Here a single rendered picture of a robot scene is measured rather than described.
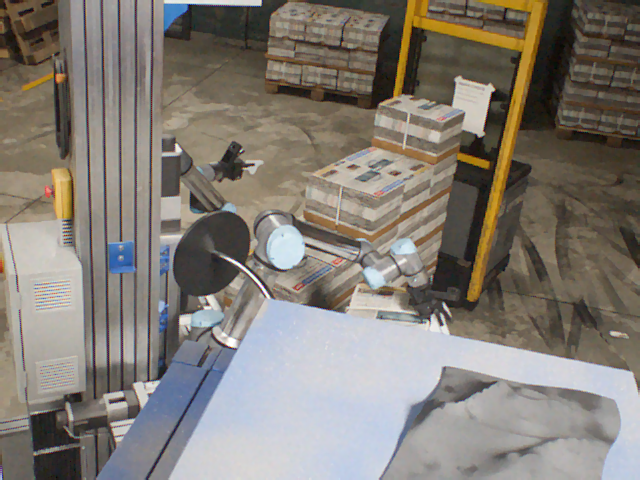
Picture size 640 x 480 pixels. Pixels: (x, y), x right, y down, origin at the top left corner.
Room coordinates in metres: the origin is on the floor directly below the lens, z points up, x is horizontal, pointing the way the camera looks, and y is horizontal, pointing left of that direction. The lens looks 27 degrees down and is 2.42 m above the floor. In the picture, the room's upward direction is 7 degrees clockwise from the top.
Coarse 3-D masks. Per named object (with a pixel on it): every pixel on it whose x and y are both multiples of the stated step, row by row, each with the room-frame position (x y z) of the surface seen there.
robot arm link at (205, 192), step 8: (184, 152) 2.57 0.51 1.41; (184, 160) 2.55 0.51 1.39; (192, 160) 2.59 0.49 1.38; (184, 168) 2.54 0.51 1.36; (192, 168) 2.59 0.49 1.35; (184, 176) 2.57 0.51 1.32; (192, 176) 2.59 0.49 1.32; (200, 176) 2.62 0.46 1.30; (192, 184) 2.60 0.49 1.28; (200, 184) 2.62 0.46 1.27; (208, 184) 2.66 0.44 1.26; (192, 192) 2.64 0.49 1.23; (200, 192) 2.63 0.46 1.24; (208, 192) 2.65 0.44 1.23; (216, 192) 2.70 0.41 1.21; (200, 200) 2.66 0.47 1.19; (208, 200) 2.66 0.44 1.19; (216, 200) 2.69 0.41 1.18; (224, 200) 2.75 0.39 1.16; (208, 208) 2.70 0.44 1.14; (216, 208) 2.70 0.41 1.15; (224, 208) 2.71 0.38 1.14; (232, 208) 2.73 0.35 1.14
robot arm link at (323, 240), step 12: (288, 216) 2.18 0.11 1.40; (300, 228) 2.19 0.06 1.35; (312, 228) 2.22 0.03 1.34; (324, 228) 2.26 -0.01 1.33; (312, 240) 2.20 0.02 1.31; (324, 240) 2.22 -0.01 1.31; (336, 240) 2.24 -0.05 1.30; (348, 240) 2.28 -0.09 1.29; (360, 240) 2.35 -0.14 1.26; (324, 252) 2.23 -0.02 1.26; (336, 252) 2.24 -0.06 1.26; (348, 252) 2.26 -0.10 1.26; (360, 252) 2.28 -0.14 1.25; (372, 252) 2.28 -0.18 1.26; (360, 264) 2.27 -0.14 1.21
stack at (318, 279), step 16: (400, 224) 3.45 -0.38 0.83; (416, 224) 3.61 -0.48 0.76; (384, 240) 3.32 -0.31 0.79; (416, 240) 3.64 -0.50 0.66; (304, 256) 2.99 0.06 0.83; (320, 256) 3.01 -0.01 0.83; (336, 256) 3.02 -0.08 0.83; (384, 256) 3.34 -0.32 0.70; (240, 272) 2.84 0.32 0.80; (288, 272) 2.83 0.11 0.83; (304, 272) 2.85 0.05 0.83; (320, 272) 2.87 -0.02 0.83; (336, 272) 2.94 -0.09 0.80; (352, 272) 3.08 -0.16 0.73; (224, 288) 2.87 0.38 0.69; (272, 288) 2.75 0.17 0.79; (288, 288) 2.71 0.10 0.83; (304, 288) 2.72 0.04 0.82; (320, 288) 2.83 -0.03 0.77; (336, 288) 2.96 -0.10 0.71; (304, 304) 2.73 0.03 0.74; (320, 304) 2.85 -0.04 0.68
